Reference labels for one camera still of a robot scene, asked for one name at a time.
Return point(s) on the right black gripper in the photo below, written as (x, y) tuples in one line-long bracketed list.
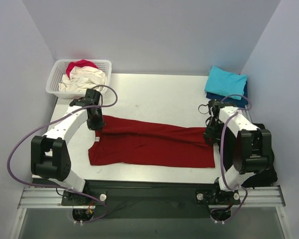
[(209, 134)]

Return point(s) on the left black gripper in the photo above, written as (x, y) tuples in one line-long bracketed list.
[(95, 123)]

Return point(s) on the dark red t-shirt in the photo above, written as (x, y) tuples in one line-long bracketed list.
[(146, 143)]

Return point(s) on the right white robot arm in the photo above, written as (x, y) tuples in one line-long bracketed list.
[(233, 118)]

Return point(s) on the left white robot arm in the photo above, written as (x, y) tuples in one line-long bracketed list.
[(50, 158)]

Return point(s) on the cream white t-shirt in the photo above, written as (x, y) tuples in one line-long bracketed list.
[(82, 78)]

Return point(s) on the turquoise folded t-shirt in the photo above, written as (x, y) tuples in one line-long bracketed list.
[(225, 83)]

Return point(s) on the bright red t-shirt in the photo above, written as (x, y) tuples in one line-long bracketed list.
[(80, 64)]

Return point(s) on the white plastic basket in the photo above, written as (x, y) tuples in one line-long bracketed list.
[(59, 68)]

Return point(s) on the black t-shirt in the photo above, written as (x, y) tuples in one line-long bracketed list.
[(269, 176)]

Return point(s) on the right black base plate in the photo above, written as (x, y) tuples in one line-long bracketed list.
[(216, 197)]

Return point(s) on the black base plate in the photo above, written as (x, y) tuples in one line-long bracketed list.
[(74, 199), (216, 197)]

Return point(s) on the aluminium rail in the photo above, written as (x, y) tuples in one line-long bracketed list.
[(44, 198)]

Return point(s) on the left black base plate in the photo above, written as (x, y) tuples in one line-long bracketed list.
[(74, 199)]

